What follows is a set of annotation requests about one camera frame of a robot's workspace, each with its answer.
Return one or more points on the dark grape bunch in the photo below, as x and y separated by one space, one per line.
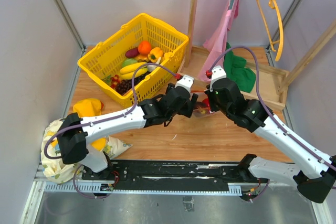
125 85

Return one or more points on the green cloth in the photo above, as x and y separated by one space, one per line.
236 70

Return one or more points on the orange fruit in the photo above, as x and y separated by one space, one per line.
144 48

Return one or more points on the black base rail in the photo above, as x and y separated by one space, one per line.
172 177

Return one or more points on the pink shirt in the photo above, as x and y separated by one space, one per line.
216 45

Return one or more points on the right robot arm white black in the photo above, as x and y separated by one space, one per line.
312 172

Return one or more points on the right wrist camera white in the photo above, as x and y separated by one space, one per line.
216 73

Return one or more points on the white garlic bulb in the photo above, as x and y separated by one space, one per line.
152 67

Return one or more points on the yellow bell pepper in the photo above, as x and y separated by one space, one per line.
155 53

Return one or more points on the orange mango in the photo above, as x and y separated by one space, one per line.
141 58

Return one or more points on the yellow banana bunch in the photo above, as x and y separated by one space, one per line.
127 72

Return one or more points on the red apple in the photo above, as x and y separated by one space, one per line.
205 102

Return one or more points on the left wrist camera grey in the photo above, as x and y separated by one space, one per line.
185 82

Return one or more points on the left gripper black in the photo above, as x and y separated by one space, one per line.
187 109

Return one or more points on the yellow plastic basket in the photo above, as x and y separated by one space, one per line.
106 58

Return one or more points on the cherry sprig with leaves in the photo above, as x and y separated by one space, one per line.
112 81

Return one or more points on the clear zip top bag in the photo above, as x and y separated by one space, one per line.
198 104

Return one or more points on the green round fruit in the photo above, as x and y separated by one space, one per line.
128 61

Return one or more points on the wooden clothes rack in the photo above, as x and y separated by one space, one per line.
274 81

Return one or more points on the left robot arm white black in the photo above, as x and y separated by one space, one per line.
76 134

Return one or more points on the purple sweet potato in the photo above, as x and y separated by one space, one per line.
132 53

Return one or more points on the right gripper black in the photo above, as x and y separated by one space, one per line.
210 93

